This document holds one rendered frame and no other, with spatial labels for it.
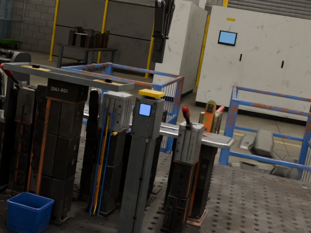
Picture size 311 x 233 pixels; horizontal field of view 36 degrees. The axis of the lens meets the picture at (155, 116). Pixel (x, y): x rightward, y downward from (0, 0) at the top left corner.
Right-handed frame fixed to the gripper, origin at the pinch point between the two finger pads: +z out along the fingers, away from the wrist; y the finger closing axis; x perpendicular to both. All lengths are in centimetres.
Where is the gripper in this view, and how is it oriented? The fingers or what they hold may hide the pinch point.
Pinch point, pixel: (158, 50)
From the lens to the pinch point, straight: 136.2
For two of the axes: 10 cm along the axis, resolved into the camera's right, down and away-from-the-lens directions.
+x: -9.5, -1.9, 2.6
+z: -1.5, 9.7, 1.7
